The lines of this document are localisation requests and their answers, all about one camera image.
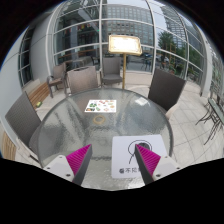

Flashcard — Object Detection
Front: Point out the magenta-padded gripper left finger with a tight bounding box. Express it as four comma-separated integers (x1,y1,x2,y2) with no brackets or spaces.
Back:
43,143,93,186

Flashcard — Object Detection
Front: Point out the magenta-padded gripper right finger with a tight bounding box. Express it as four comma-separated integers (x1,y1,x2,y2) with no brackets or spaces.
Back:
134,143,183,186

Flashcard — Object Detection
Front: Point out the white mouse pad with line drawing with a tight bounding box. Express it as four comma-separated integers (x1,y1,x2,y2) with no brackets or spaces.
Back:
110,134,168,179

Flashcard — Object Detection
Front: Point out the colourful picture menu card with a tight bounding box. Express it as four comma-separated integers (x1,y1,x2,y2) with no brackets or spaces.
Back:
84,99,117,114

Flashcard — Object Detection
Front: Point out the dark wicker armchair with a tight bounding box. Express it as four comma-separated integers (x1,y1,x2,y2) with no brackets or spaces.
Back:
4,91,44,164
147,68,187,119

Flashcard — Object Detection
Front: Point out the metal folding chair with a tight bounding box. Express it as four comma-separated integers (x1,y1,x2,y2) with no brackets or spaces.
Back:
195,93,224,146

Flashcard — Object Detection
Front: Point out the grey-brown wicker chair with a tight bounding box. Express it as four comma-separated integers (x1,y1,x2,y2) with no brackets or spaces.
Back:
46,63,68,98
99,56,124,88
64,65,101,96

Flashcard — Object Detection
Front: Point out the gold menu sign stand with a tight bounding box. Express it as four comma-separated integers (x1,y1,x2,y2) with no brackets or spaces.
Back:
107,34,144,90

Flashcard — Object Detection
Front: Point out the round brass table ring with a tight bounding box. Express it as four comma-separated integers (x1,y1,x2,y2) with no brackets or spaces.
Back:
92,115,107,125

